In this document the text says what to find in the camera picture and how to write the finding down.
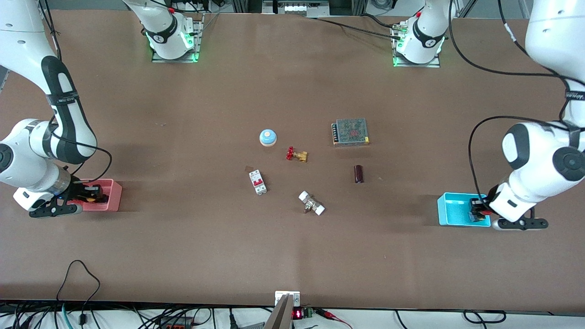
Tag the blue dome bell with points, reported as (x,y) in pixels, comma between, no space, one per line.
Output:
(268,137)

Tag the grey metal bar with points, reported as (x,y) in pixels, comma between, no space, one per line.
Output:
(281,315)

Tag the metal mesh power supply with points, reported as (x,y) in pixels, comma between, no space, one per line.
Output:
(351,132)

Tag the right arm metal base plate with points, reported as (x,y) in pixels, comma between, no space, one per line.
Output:
(196,45)

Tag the blue plastic bin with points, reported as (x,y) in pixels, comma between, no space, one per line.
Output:
(454,210)

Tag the red clip lead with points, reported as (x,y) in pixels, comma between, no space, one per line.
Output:
(329,314)

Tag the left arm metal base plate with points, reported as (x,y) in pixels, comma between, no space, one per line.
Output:
(436,61)

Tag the white mounting bracket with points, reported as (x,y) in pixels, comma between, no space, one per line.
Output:
(279,297)

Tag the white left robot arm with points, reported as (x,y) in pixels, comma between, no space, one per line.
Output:
(548,155)

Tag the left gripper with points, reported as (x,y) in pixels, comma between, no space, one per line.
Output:
(479,206)

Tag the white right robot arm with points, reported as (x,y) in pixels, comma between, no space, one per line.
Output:
(68,123)

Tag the pink plastic bin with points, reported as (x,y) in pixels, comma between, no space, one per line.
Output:
(112,196)

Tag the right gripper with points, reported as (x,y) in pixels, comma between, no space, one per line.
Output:
(78,190)

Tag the red LED display module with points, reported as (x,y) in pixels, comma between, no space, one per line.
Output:
(297,314)

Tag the metal fitting white caps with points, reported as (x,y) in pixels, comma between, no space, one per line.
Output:
(311,203)

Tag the dark red cylinder capacitor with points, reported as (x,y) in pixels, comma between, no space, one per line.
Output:
(358,174)

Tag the white circuit breaker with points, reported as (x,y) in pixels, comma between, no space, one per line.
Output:
(258,183)

